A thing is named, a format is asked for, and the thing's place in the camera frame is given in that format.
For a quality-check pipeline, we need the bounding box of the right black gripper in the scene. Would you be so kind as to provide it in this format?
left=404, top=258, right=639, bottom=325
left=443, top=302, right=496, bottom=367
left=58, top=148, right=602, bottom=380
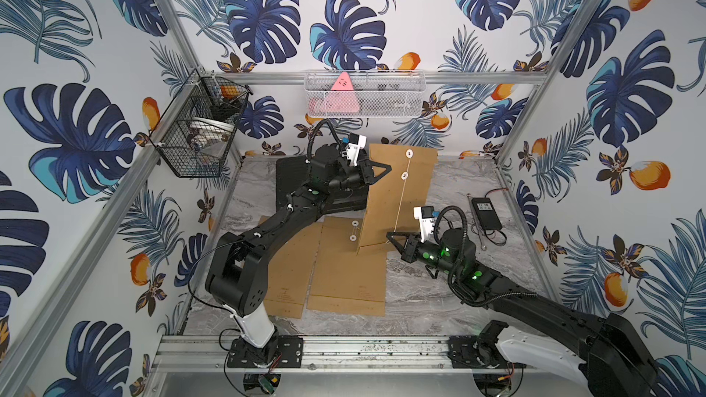
left=386, top=230, right=460, bottom=282

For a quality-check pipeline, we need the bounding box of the brown kraft file bag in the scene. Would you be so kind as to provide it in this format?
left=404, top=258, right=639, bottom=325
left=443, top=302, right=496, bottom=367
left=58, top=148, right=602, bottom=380
left=264, top=222, right=323, bottom=319
left=307, top=217, right=387, bottom=316
left=358, top=143, right=439, bottom=255

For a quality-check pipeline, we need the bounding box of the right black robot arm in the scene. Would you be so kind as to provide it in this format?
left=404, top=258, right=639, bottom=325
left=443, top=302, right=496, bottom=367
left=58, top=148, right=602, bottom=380
left=386, top=206, right=659, bottom=396

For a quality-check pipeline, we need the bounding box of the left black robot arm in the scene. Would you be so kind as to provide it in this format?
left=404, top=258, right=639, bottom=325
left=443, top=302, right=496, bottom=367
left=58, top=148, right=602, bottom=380
left=205, top=119, right=392, bottom=351

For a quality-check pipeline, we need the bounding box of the black plastic tool case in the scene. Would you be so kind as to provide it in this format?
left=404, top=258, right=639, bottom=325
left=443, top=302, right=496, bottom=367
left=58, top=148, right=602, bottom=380
left=275, top=156, right=369, bottom=214

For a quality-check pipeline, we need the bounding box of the pink triangular power strip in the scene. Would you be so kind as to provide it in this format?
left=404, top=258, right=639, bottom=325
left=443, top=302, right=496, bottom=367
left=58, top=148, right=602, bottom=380
left=323, top=72, right=360, bottom=115

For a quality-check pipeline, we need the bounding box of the black power adapter brick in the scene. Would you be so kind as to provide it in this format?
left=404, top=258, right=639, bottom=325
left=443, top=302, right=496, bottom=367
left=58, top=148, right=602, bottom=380
left=470, top=197, right=507, bottom=246

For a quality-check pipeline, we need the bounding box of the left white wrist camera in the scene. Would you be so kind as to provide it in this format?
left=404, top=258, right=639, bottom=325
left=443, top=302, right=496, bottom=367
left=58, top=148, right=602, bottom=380
left=344, top=133, right=367, bottom=167

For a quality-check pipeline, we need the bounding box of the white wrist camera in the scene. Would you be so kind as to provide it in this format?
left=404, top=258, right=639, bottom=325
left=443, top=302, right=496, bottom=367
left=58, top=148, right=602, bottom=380
left=344, top=133, right=367, bottom=167
left=413, top=206, right=437, bottom=243

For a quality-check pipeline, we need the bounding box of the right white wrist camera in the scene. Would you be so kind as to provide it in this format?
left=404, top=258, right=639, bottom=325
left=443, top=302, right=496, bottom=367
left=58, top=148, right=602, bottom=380
left=413, top=206, right=437, bottom=243

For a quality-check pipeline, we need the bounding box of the black wire basket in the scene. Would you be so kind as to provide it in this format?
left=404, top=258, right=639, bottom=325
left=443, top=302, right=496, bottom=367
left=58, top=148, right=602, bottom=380
left=149, top=69, right=253, bottom=178

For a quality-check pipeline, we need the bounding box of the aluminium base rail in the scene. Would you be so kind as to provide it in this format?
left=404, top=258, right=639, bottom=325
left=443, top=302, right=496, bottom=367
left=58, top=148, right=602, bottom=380
left=148, top=333, right=602, bottom=376

